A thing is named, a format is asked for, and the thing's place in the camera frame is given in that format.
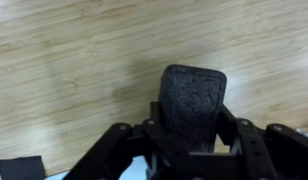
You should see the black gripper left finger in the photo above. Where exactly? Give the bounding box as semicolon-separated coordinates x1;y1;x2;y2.
62;101;195;180

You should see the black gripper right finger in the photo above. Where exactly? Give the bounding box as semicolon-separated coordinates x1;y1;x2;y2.
217;106;308;180

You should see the dark grey whiteboard eraser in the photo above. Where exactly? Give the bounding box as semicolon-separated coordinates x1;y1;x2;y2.
159;65;227;152

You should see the white whiteboard sheet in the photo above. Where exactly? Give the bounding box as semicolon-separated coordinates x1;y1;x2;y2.
44;156;147;180

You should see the black tape square left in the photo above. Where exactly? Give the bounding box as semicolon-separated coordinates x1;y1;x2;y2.
0;156;45;180

